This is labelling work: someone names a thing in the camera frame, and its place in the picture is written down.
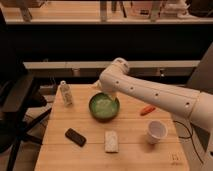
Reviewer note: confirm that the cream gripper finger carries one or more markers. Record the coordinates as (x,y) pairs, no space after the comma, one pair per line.
(113,96)
(96,85)

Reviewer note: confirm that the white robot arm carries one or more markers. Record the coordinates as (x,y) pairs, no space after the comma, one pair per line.
(195,105)

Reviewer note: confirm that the clear plastic bottle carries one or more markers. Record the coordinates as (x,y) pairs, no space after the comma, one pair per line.
(66,93)

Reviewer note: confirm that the green bowl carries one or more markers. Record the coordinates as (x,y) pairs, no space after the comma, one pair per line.
(102,107)

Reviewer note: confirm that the orange carrot toy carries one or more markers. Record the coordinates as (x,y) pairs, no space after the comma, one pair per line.
(146,110)

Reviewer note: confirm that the white sponge block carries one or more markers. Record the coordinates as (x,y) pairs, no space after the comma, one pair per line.
(111,142)

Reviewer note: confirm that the white paper cup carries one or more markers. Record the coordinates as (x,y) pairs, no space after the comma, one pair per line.
(156,131)

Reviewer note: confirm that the black phone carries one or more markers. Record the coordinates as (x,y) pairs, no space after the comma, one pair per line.
(75,137)

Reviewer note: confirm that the black office chair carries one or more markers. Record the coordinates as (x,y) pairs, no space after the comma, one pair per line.
(19,91)

